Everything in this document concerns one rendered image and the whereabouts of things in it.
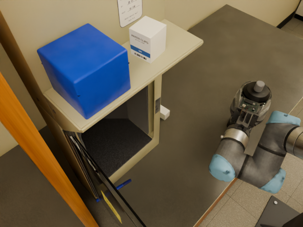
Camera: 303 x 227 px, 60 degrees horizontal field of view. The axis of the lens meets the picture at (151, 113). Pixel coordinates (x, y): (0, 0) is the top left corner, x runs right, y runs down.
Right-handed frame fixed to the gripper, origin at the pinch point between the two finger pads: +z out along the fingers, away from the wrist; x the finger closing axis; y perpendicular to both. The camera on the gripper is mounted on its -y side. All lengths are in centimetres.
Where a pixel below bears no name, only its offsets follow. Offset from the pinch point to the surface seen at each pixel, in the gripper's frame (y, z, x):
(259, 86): 6.9, -1.2, -0.2
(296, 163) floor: -114, 62, -50
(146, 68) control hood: 37, -40, 21
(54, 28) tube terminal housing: 47, -48, 32
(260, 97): 4.0, -2.8, -2.0
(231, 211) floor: -114, 3, -19
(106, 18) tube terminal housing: 44, -39, 29
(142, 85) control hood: 37, -44, 19
